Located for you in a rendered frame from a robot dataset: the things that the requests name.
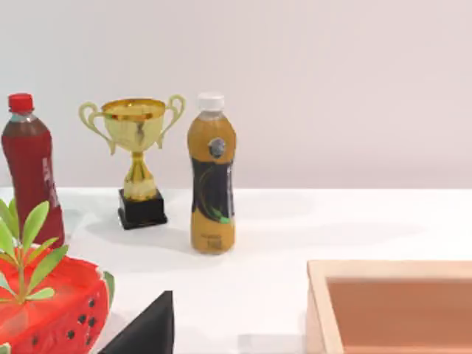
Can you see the red bottle with red cap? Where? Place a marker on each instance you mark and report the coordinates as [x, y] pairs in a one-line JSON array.
[[31, 166]]

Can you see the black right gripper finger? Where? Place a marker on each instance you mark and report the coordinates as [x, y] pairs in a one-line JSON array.
[[155, 328]]

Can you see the gold trophy with black base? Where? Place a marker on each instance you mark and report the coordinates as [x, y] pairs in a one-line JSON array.
[[138, 155]]

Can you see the shallow salmon-coloured box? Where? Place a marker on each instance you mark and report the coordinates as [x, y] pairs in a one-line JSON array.
[[398, 309]]

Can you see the yellow bottle with white cap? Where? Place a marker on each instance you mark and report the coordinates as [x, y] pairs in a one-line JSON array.
[[212, 177]]

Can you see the red watermelon plant pot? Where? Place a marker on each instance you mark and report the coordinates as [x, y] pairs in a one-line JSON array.
[[48, 302]]

